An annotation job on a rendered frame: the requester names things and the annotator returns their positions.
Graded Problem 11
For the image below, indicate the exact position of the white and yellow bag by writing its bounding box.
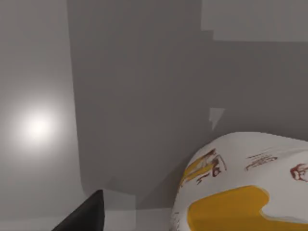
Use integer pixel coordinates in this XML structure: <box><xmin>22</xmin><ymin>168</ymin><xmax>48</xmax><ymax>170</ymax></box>
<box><xmin>170</xmin><ymin>131</ymin><xmax>308</xmax><ymax>231</ymax></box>

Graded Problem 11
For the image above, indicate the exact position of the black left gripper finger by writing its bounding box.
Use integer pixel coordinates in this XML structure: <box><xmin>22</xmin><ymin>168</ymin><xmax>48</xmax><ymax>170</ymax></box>
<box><xmin>51</xmin><ymin>189</ymin><xmax>105</xmax><ymax>231</ymax></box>

